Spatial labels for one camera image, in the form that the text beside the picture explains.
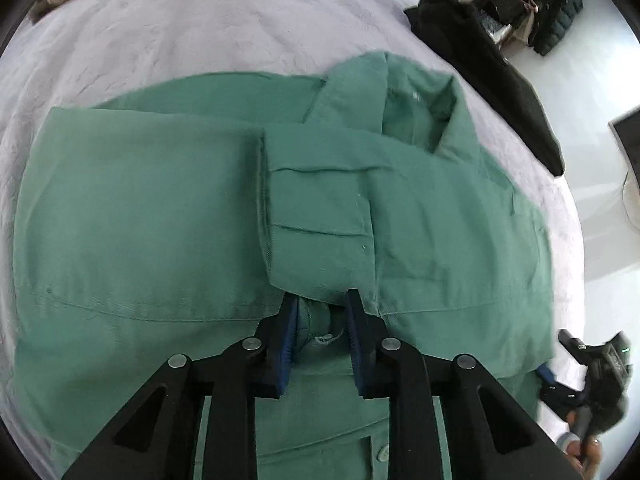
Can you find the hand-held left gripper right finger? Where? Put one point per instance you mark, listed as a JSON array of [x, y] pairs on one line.
[[354, 340]]

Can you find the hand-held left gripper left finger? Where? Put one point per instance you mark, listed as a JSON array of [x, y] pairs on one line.
[[288, 345]]

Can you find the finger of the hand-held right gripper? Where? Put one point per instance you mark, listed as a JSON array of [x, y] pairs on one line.
[[550, 380], [572, 344]]

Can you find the green shirt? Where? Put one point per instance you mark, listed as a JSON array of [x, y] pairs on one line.
[[150, 220]]

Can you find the person's right hand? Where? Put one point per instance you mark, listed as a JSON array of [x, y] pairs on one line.
[[592, 457]]

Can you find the grey finger sleeve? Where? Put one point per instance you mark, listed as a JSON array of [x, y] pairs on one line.
[[567, 442]]

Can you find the flat screen television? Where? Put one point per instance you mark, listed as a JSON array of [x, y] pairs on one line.
[[631, 135]]

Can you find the black folded garment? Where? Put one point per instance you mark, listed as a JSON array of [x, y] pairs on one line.
[[475, 45]]

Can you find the white bed cover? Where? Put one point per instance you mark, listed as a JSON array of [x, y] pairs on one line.
[[200, 25]]

